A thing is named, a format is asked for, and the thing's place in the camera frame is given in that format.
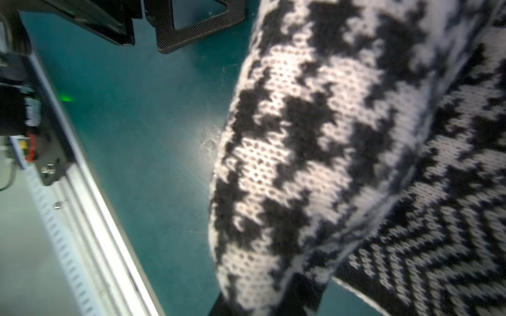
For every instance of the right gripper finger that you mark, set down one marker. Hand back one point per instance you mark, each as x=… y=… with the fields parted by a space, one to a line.
x=221 y=308

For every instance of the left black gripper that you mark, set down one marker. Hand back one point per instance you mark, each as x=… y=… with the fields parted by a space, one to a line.
x=112 y=20

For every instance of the black white patterned scarf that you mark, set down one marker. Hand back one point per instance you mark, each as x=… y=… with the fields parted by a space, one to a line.
x=365 y=144

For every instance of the aluminium front rail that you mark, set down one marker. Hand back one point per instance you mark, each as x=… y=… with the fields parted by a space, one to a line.
x=99 y=261

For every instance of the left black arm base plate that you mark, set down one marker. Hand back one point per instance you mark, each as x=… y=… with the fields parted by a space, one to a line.
x=28 y=112

